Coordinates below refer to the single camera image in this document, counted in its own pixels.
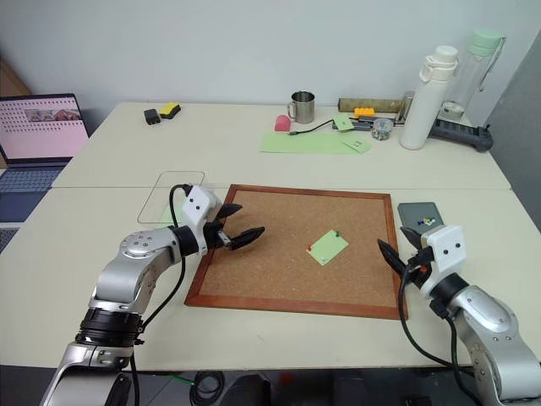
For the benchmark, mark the clear bottle green lid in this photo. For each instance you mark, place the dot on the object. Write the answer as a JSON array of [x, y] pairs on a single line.
[[479, 63]]

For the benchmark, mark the grey partition panel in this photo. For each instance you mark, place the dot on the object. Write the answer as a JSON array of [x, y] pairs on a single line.
[[520, 127]]

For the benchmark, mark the open laptop pink screen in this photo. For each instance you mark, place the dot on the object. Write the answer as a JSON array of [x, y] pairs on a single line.
[[38, 127]]

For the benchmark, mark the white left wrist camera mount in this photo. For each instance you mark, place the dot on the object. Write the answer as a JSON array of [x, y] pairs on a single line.
[[198, 207]]

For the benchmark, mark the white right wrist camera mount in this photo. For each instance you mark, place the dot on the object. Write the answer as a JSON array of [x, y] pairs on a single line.
[[446, 249]]

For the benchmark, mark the clear jar of pins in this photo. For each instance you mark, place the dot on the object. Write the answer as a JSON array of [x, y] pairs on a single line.
[[382, 128]]

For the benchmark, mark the dark grey power strip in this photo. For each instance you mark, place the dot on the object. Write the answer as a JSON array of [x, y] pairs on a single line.
[[462, 132]]

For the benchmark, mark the wood-framed cork board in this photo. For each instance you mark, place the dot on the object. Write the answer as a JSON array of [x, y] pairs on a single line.
[[262, 270]]

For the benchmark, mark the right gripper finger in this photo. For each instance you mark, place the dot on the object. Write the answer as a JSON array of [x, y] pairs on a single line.
[[392, 259], [411, 237]]

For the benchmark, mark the clear plastic sheet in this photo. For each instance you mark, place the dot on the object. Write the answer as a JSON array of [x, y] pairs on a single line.
[[169, 190]]

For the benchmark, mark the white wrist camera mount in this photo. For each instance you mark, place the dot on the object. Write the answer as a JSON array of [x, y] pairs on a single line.
[[446, 249], [198, 207]]

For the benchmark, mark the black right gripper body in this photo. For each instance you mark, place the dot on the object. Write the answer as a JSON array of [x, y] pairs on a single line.
[[419, 270]]

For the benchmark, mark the long green paper sheet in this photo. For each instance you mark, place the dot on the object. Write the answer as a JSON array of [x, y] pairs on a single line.
[[304, 144]]

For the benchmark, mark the grey pin box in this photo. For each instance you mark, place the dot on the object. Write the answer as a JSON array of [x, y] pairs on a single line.
[[412, 211]]

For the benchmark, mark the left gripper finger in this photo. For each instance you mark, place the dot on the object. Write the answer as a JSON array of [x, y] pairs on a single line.
[[231, 210], [247, 237]]

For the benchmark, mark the yellow plastic block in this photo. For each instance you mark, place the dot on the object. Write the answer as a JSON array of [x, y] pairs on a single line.
[[364, 112]]

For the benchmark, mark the white water bottle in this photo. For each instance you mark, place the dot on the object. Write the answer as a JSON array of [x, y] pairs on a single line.
[[427, 101]]

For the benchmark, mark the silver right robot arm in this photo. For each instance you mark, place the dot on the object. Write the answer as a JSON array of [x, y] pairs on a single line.
[[486, 313]]

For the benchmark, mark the brown cardboard box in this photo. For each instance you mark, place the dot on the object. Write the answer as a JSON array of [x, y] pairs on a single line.
[[12, 82]]

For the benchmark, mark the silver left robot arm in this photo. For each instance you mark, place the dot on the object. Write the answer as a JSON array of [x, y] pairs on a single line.
[[127, 270]]

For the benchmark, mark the yellow black object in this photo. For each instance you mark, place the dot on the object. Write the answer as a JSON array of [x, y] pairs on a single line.
[[170, 110]]

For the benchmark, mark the steel mug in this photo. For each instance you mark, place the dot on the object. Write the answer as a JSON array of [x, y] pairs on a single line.
[[304, 108]]

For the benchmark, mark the small black device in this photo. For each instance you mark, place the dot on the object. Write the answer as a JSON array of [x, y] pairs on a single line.
[[362, 124]]

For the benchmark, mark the green paper note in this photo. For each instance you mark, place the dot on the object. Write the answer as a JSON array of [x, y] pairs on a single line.
[[170, 215], [327, 249]]

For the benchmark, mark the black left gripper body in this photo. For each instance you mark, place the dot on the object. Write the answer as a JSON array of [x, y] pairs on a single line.
[[212, 234]]

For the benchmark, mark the pink eraser block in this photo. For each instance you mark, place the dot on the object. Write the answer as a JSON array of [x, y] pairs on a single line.
[[283, 123]]

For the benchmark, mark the black power adapter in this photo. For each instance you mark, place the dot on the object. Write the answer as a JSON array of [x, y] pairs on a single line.
[[151, 116]]

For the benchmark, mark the dark rounded shape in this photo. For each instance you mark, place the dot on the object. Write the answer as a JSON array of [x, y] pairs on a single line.
[[249, 391]]

